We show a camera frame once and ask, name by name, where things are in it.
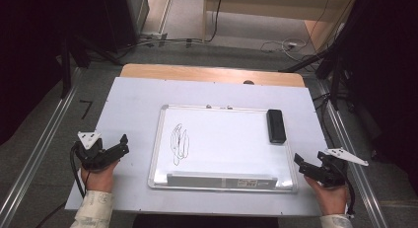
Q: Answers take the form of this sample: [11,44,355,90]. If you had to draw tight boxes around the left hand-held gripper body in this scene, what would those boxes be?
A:
[73,131,111,172]

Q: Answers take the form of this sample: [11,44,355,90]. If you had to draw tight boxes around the light wooden furniture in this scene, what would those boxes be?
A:
[201,0,359,51]

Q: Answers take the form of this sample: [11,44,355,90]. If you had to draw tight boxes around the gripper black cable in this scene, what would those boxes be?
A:
[341,168,358,219]
[35,141,88,228]

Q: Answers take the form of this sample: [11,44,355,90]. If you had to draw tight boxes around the grey floor cables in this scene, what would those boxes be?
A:
[124,37,205,53]

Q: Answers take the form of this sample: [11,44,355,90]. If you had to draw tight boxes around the silver-framed whiteboard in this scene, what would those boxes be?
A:
[147,104,300,193]

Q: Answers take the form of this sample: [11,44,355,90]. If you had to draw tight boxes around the hanging black cable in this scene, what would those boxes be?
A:
[205,0,225,43]

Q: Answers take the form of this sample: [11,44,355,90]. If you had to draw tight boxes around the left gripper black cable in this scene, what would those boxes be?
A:
[35,141,88,228]

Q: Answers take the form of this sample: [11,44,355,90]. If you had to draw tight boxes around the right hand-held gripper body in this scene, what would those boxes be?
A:
[316,147,370,189]

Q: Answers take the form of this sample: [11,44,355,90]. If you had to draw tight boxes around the black curtain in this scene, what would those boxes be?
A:
[0,0,139,147]
[328,0,418,196]

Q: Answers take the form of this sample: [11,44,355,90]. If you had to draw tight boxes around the person's right hand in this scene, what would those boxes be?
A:
[304,175,349,217]

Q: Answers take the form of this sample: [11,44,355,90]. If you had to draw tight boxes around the white floor cable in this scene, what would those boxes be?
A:
[260,38,312,55]

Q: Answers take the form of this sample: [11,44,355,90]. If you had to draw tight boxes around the aluminium floor rail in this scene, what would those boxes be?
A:
[316,81,390,228]
[0,68,83,228]

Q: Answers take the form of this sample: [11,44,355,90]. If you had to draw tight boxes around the black metal stand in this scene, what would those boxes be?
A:
[58,34,122,99]
[279,39,349,111]

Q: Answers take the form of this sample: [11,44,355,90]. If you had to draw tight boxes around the person's dark lap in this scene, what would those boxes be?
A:
[132,214,280,228]

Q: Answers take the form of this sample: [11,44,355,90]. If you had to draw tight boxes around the black whiteboard eraser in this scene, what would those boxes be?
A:
[265,109,288,145]

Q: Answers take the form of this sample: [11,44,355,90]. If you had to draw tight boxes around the person's left hand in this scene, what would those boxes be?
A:
[80,159,121,193]

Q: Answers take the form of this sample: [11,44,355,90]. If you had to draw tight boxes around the black floor cable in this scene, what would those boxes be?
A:
[313,92,336,148]

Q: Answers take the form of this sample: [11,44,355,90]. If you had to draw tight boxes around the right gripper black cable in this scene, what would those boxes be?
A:
[341,168,358,219]

